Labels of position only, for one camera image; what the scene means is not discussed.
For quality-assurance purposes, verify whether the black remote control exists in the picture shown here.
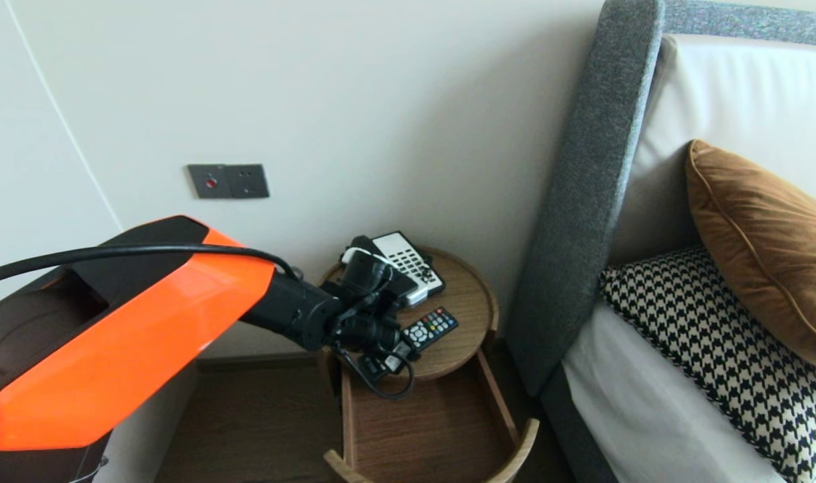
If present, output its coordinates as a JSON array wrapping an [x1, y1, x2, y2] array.
[[400, 307, 460, 353]]

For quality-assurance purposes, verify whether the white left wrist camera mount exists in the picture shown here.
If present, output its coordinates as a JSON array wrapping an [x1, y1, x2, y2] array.
[[342, 246, 390, 268]]

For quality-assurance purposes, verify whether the black and white telephone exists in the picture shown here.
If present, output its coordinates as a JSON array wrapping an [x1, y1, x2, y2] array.
[[371, 231, 447, 308]]

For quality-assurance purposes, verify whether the black telephone handset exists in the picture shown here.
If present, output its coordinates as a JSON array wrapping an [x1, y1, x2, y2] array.
[[349, 235, 382, 259]]

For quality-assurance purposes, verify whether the white padded headboard cushion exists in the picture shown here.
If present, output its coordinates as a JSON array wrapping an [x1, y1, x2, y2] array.
[[609, 35, 816, 266]]

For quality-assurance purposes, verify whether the black white houndstooth pillow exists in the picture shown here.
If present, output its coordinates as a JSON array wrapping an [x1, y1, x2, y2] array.
[[599, 246, 816, 483]]

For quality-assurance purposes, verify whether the grey switch plate red button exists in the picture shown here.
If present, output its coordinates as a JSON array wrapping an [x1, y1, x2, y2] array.
[[188, 165, 233, 200]]

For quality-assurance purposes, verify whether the white bed sheet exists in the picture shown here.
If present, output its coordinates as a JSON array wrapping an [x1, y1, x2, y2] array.
[[561, 302, 811, 483]]

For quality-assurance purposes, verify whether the brown velvet pillow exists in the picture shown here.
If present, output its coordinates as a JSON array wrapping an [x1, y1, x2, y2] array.
[[685, 140, 816, 375]]

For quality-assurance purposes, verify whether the brown skirting board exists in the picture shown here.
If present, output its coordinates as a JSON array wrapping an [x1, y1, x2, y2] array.
[[196, 354, 318, 373]]

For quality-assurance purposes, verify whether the grey wall outlet plate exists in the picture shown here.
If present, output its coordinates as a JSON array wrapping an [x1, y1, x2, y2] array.
[[230, 164, 270, 199]]

